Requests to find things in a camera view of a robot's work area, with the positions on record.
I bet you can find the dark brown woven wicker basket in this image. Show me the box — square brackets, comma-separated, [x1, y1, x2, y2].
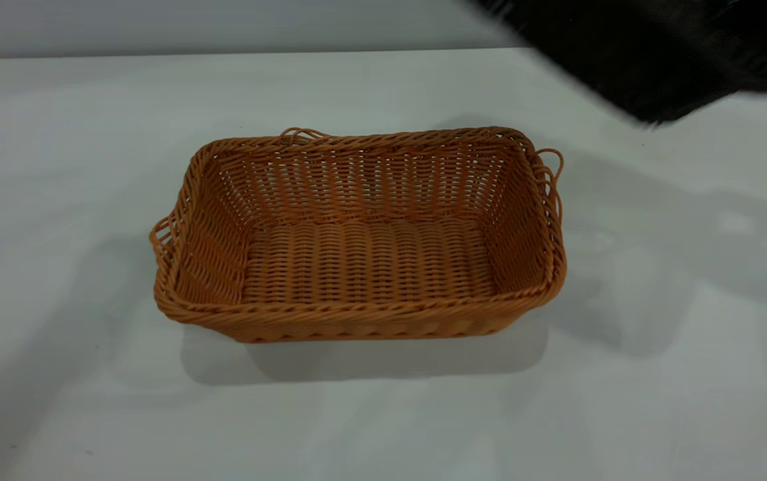
[469, 0, 767, 126]

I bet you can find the orange woven wicker basket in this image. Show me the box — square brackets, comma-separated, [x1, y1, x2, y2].
[149, 126, 567, 344]

